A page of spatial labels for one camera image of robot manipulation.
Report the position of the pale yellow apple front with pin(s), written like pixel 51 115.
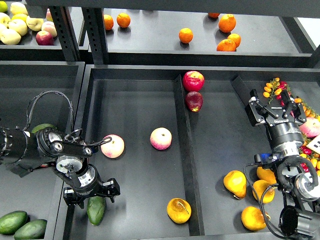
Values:
pixel 10 37

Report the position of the yellow orange pear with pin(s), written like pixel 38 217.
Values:
pixel 179 210

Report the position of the black upper right shelf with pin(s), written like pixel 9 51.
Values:
pixel 152 38

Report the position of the pink apple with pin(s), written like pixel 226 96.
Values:
pixel 114 147
pixel 161 138

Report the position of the dark red apple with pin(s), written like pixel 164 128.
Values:
pixel 194 101

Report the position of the yellow pear middle of pile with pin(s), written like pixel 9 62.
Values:
pixel 266 175

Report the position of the red apple on shelf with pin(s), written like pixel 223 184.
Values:
pixel 44 38

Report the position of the avocado bottom right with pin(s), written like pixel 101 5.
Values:
pixel 32 230

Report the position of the orange front right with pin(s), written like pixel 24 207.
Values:
pixel 226 45

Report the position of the black perforated shelf post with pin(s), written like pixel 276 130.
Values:
pixel 95 29

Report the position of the orange far left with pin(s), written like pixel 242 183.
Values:
pixel 108 22

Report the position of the yellow pear under arm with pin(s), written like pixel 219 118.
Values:
pixel 260 190

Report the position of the black shelf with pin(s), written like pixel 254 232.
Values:
pixel 29 50
pixel 152 38

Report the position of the cherry tomato bunch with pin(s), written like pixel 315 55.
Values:
pixel 309 154
pixel 273 89

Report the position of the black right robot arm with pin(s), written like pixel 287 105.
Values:
pixel 295 176

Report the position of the pink apple right bin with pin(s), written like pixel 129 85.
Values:
pixel 311 128

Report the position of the large orange top right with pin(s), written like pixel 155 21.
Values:
pixel 227 23

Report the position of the orange tomato bunch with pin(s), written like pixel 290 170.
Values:
pixel 309 112

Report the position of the avocado bottom left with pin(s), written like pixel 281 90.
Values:
pixel 11 222

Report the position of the black left tray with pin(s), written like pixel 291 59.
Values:
pixel 40 192

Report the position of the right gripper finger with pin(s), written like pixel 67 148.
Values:
pixel 257 112
pixel 292 111

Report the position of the yellow pear left of pile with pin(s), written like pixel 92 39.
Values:
pixel 235 182

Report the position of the orange centre shelf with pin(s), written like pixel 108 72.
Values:
pixel 185 35

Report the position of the pink apple centre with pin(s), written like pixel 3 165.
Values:
pixel 161 138

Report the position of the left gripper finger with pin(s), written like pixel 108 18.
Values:
pixel 111 189
pixel 71 198

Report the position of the white label card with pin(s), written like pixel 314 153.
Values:
pixel 314 144

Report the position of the bright red apple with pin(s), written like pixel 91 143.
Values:
pixel 193 81

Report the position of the green avocado top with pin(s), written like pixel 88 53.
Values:
pixel 41 127

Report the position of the yellow pear of pile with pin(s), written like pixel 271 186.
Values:
pixel 235 182
pixel 266 175

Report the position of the cherry tomato bunch top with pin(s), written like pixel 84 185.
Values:
pixel 273 89

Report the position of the dark green avocado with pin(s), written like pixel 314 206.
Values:
pixel 96 209

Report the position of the orange top partly hidden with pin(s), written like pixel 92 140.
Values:
pixel 213 15

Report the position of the black centre divided tray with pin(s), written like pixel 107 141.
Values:
pixel 205 147

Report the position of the pink apple left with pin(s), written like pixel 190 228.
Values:
pixel 114 147

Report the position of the cherry tomato bunch bottom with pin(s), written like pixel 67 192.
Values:
pixel 309 154

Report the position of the pink peach on shelf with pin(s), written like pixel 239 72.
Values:
pixel 49 26

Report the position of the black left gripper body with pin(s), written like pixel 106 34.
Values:
pixel 88 183

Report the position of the yellow pear bottom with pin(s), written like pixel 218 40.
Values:
pixel 252 219

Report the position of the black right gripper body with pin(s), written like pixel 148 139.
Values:
pixel 283 130

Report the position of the black upper left shelf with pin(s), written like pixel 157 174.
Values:
pixel 29 50

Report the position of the orange behind right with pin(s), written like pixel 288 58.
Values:
pixel 236 38

